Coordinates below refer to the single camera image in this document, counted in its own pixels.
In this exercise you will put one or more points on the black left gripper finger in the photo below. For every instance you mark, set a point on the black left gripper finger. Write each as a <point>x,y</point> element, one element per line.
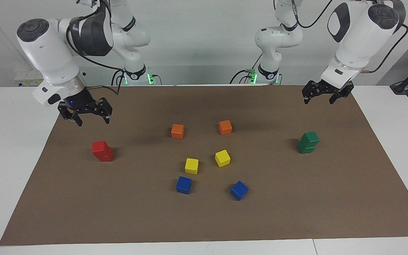
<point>307,99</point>
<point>334,98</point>

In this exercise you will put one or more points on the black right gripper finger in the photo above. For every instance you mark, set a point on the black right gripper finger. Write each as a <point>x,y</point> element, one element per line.
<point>77,119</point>
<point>107,118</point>

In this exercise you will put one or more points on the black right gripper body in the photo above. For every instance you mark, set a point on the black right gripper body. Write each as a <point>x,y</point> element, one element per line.
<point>81,102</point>

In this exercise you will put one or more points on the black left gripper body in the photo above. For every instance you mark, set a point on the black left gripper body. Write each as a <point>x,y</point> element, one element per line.
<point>322,88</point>

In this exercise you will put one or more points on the red wooden cube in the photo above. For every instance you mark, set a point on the red wooden cube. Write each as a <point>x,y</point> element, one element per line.
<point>99,147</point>
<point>107,156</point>

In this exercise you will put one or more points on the green wooden cube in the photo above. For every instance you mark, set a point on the green wooden cube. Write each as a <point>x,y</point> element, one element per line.
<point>306,148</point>
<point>310,137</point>

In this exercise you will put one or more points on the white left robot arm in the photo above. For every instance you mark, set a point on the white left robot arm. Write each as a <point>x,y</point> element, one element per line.
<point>358,39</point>

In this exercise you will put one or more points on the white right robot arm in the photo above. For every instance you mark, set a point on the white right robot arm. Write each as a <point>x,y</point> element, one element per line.
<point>48,49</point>

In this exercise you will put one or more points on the white power strip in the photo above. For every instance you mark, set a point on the white power strip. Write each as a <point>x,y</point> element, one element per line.
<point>23,76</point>

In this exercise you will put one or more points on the orange wooden cube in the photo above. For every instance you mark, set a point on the orange wooden cube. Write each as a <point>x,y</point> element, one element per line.
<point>177,131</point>
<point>225,127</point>

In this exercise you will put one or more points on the yellow wooden cube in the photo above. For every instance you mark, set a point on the yellow wooden cube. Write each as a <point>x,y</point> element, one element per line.
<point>191,165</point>
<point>222,158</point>

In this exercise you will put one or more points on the blue wooden cube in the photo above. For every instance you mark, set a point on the blue wooden cube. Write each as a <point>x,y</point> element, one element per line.
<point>183,185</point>
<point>239,190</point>

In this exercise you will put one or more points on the brown table mat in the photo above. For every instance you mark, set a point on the brown table mat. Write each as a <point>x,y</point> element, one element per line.
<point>204,219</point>

